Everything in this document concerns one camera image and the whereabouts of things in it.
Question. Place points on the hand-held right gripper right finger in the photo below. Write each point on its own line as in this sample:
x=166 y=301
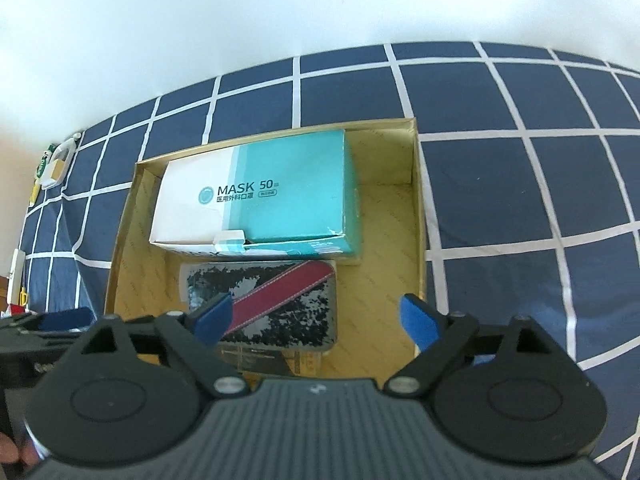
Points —
x=422 y=322

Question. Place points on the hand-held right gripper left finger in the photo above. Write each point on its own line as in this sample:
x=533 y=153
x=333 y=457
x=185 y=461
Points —
x=215 y=321

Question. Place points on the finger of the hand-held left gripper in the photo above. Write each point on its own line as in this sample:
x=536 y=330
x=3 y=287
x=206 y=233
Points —
x=12 y=321
x=65 y=320

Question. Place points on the speckled wallet with red stripe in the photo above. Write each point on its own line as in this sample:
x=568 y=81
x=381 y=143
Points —
x=280 y=305

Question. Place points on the golden cardboard box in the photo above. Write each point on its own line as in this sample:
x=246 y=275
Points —
x=385 y=240

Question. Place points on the teal and white mask box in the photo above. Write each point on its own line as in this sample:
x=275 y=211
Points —
x=280 y=185

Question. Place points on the person's left hand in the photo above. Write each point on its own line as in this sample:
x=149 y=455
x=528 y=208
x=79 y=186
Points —
x=15 y=460

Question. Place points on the yellow scissors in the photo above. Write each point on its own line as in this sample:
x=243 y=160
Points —
x=23 y=296

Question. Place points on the clear plastic packet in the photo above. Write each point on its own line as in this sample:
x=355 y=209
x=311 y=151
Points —
x=270 y=358

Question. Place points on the white plastic holder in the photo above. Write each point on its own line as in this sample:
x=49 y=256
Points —
x=57 y=165

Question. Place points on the blue checked blanket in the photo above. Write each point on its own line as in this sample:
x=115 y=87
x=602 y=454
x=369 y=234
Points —
x=500 y=185

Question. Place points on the green bottle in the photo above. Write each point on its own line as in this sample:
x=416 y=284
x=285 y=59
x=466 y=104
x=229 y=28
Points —
x=42 y=162

